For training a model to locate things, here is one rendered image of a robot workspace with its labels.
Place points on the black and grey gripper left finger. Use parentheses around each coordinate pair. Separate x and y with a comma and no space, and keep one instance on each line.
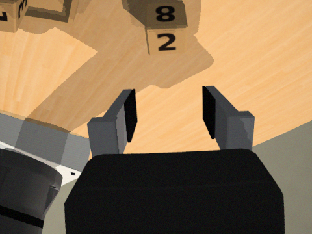
(111,133)

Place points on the tan wooden tray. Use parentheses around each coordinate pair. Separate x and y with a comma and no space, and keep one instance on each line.
(58,12)

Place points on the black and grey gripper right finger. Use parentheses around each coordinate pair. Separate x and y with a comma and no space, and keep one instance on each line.
(231,128)

